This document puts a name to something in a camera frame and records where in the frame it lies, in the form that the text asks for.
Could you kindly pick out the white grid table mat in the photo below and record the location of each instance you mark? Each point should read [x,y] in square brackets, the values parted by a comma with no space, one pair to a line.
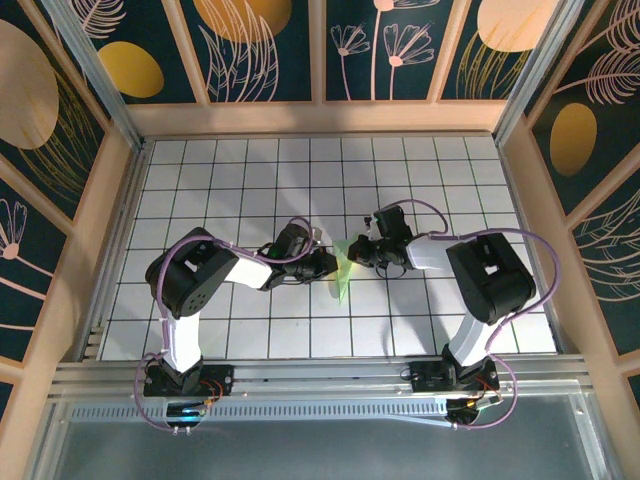
[350,170]

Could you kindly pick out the aluminium corner post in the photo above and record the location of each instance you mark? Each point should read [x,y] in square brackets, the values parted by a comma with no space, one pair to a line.
[535,70]
[95,75]

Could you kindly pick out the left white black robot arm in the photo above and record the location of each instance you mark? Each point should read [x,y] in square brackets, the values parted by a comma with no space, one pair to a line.
[190,280]

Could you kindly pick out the light green cloth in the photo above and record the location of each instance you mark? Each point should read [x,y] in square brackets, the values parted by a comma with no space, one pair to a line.
[342,280]

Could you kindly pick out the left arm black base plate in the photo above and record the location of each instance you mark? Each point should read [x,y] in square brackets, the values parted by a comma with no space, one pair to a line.
[220,380]

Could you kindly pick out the long aluminium base rail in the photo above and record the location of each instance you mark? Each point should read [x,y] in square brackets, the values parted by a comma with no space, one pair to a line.
[325,380]

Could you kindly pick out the grey frosted panel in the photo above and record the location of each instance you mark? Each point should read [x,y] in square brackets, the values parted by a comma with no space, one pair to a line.
[325,452]

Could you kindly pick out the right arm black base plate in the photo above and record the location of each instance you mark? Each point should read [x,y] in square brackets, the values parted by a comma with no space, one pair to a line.
[425,375]

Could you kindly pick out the aluminium side rail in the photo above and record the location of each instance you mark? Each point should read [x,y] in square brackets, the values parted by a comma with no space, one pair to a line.
[537,225]
[112,250]

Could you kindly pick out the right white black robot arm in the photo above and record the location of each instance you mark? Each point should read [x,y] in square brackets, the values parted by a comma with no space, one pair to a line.
[490,280]

